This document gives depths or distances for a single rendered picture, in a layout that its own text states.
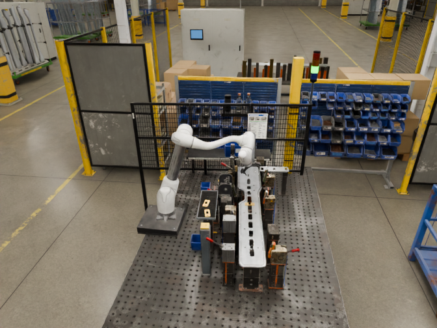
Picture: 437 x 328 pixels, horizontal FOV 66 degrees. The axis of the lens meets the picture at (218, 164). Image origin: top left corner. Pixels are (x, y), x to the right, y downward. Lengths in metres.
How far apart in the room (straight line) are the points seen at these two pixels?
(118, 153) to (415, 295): 4.14
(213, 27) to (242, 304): 7.66
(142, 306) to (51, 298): 1.45
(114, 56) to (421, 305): 4.40
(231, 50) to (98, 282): 6.97
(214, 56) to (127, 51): 4.94
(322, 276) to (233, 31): 7.35
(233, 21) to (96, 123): 5.12
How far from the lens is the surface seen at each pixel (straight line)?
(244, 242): 2.54
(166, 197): 3.06
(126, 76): 4.78
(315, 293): 2.69
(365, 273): 3.98
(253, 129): 3.67
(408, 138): 6.24
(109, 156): 5.40
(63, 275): 4.03
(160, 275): 2.76
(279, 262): 2.48
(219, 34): 9.26
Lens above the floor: 2.70
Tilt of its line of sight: 29 degrees down
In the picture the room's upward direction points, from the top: 1 degrees counter-clockwise
